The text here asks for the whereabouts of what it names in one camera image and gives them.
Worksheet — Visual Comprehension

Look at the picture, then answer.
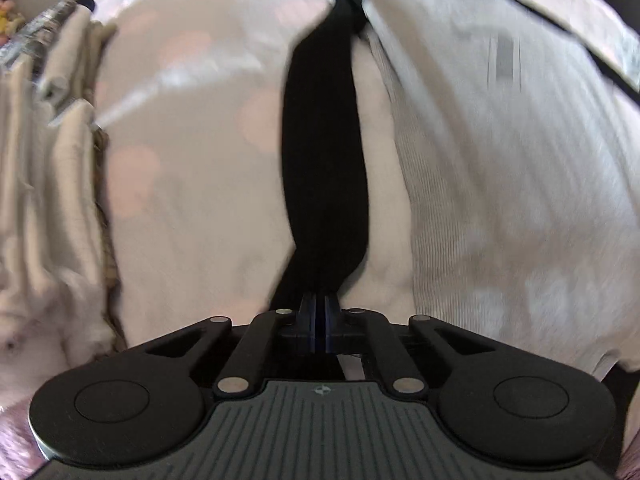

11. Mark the grey and black sweater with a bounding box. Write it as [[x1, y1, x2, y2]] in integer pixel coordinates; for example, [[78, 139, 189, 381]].
[[271, 0, 639, 376]]

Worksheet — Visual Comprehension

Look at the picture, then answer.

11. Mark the pink polka dot bedsheet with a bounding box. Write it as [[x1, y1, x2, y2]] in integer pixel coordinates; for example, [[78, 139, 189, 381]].
[[96, 0, 639, 362]]

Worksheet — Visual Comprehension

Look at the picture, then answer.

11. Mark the beige folded garment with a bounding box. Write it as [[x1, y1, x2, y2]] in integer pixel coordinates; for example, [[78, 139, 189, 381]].
[[1, 0, 118, 366]]

